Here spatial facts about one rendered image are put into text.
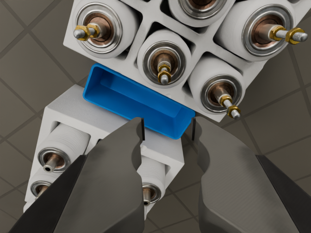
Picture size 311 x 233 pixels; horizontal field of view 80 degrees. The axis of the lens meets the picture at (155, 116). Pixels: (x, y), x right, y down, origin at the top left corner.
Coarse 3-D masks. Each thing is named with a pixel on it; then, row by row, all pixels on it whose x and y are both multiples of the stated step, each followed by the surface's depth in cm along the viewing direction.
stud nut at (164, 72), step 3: (162, 72) 24; (165, 72) 24; (168, 72) 25; (159, 75) 25; (168, 75) 25; (159, 78) 25; (168, 78) 25; (159, 81) 25; (168, 81) 25; (162, 84) 25
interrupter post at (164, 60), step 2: (162, 58) 31; (164, 58) 31; (166, 58) 31; (160, 60) 31; (162, 60) 30; (164, 60) 30; (166, 60) 30; (168, 60) 31; (158, 62) 31; (160, 62) 29; (162, 62) 29; (164, 62) 29; (166, 62) 29; (168, 62) 29; (158, 64) 29; (160, 64) 29; (168, 64) 29; (170, 64) 30; (158, 66) 30; (170, 66) 29; (158, 68) 30; (170, 68) 30; (158, 70) 30; (170, 70) 30
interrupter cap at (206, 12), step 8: (184, 0) 28; (192, 0) 28; (200, 0) 28; (208, 0) 28; (216, 0) 27; (224, 0) 27; (184, 8) 28; (192, 8) 28; (200, 8) 28; (208, 8) 28; (216, 8) 28; (192, 16) 28; (200, 16) 28; (208, 16) 28
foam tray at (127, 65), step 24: (120, 0) 44; (144, 0) 43; (240, 0) 41; (288, 0) 36; (144, 24) 36; (168, 24) 36; (216, 24) 35; (72, 48) 38; (192, 48) 41; (216, 48) 37; (120, 72) 41; (240, 72) 41; (168, 96) 43; (192, 96) 43; (216, 120) 45
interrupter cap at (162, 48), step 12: (156, 48) 31; (168, 48) 31; (180, 48) 31; (144, 60) 32; (156, 60) 32; (180, 60) 32; (144, 72) 33; (156, 72) 33; (180, 72) 33; (168, 84) 34
